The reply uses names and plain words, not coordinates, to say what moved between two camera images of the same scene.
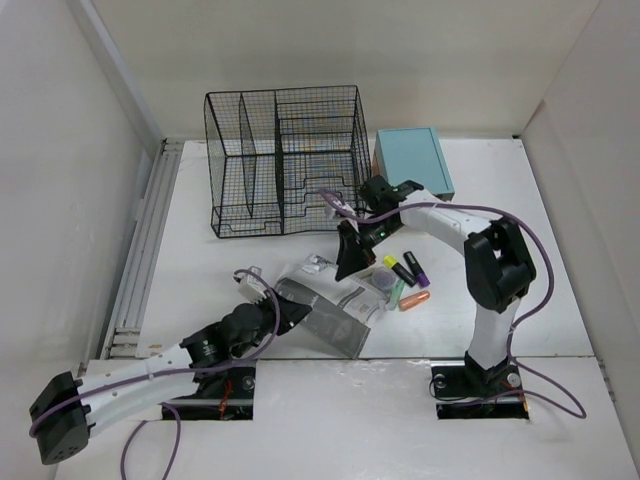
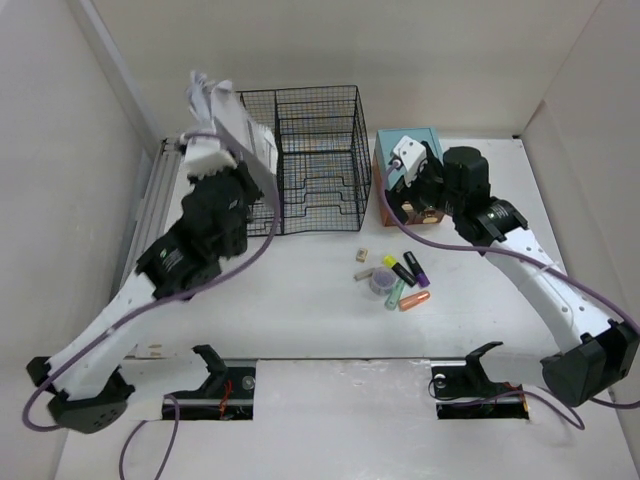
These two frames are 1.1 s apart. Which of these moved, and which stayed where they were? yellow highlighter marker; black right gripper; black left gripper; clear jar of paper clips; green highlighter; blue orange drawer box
Moved: black right gripper; black left gripper
Stayed: clear jar of paper clips; green highlighter; blue orange drawer box; yellow highlighter marker
